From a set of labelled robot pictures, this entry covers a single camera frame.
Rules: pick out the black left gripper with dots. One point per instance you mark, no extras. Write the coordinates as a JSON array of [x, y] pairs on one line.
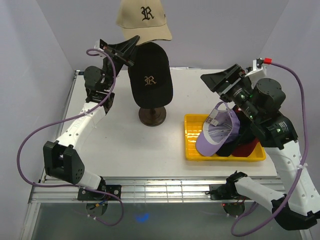
[[128, 48]]

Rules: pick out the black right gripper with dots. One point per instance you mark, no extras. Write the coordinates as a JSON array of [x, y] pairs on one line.
[[234, 75]]

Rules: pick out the black R baseball cap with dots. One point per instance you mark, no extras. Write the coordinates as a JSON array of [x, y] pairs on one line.
[[150, 77]]

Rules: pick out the beige R baseball cap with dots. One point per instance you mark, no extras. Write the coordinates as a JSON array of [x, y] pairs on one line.
[[144, 18]]

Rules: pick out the purple LA baseball cap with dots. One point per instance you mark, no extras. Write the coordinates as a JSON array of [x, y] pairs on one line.
[[220, 127]]

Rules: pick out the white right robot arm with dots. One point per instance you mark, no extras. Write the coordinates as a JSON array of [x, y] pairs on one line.
[[260, 99]]

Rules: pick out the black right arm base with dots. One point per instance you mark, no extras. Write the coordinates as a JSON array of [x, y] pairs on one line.
[[220, 192]]

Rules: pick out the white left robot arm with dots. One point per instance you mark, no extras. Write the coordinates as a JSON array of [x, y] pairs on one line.
[[61, 157]]

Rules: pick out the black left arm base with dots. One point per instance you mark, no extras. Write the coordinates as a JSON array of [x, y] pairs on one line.
[[87, 195]]

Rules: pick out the yellow plastic tray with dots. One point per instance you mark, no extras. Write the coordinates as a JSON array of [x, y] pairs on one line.
[[193, 124]]

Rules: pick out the black cap in tray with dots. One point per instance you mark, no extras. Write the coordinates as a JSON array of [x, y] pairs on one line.
[[228, 148]]

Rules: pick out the red baseball cap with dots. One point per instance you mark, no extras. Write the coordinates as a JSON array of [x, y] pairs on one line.
[[246, 149]]

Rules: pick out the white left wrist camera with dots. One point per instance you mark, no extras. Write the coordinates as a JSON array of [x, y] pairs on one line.
[[97, 45]]

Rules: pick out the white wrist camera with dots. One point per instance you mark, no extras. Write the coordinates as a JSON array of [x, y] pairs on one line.
[[97, 45], [259, 68]]

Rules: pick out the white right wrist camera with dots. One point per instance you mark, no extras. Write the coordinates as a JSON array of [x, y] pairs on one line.
[[259, 68]]

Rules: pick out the aluminium front rail frame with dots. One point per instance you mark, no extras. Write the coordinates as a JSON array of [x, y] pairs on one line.
[[150, 162]]

